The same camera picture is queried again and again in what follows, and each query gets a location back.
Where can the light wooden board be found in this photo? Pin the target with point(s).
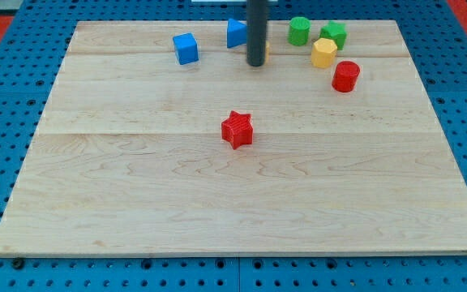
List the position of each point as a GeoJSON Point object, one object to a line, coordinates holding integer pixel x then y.
{"type": "Point", "coordinates": [128, 161]}

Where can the red star block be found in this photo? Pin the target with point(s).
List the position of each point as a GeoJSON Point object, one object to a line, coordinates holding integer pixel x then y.
{"type": "Point", "coordinates": [237, 129]}

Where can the green cylinder block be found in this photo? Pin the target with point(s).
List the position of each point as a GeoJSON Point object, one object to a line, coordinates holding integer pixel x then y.
{"type": "Point", "coordinates": [299, 29]}

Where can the green star block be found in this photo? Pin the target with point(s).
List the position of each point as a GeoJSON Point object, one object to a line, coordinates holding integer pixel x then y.
{"type": "Point", "coordinates": [336, 32]}

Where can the blue cube block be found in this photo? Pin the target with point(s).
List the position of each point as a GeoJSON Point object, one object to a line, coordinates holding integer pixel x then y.
{"type": "Point", "coordinates": [186, 48]}

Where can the blue triangle block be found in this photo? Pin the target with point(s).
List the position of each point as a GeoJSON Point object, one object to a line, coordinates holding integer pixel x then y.
{"type": "Point", "coordinates": [236, 33]}

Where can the yellow block behind rod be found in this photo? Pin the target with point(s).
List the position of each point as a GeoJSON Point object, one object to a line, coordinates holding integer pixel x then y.
{"type": "Point", "coordinates": [266, 51]}

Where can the yellow hexagon block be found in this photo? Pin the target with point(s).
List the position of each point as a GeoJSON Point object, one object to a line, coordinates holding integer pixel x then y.
{"type": "Point", "coordinates": [323, 53]}

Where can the red cylinder block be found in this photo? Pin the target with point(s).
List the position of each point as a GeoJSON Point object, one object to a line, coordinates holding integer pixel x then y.
{"type": "Point", "coordinates": [345, 76]}

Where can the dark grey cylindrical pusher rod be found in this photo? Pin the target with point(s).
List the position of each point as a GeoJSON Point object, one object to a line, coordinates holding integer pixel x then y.
{"type": "Point", "coordinates": [256, 32]}

